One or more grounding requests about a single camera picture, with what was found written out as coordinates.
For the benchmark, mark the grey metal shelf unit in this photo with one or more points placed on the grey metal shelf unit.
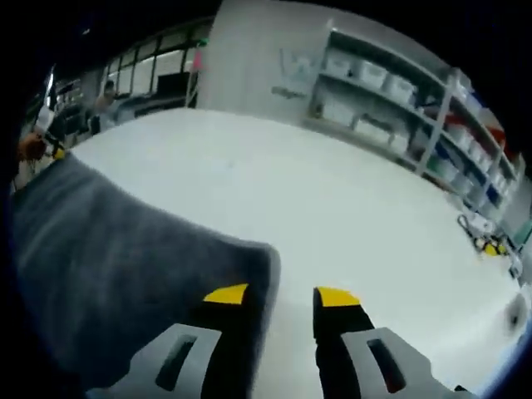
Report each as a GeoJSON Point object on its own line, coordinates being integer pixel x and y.
{"type": "Point", "coordinates": [436, 124]}

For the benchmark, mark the yellow black spare grippers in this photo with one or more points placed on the yellow black spare grippers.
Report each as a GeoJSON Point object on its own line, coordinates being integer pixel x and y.
{"type": "Point", "coordinates": [486, 241]}

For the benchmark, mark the row of white storage boxes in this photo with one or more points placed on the row of white storage boxes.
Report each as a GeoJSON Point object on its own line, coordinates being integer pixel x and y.
{"type": "Point", "coordinates": [370, 70]}

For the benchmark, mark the green exit sign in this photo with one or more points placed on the green exit sign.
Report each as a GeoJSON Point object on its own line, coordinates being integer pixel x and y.
{"type": "Point", "coordinates": [203, 41]}

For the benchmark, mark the person's left hand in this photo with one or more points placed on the person's left hand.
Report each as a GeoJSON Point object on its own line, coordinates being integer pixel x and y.
{"type": "Point", "coordinates": [30, 149]}

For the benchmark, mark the grey towel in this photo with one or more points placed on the grey towel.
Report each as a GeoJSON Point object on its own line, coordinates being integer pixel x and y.
{"type": "Point", "coordinates": [104, 257]}

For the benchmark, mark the pink-tipped pole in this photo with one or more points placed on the pink-tipped pole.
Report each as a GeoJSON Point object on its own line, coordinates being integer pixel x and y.
{"type": "Point", "coordinates": [197, 62]}

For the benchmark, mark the dark flat monitor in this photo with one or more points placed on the dark flat monitor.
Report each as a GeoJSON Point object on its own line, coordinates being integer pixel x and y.
{"type": "Point", "coordinates": [172, 83]}

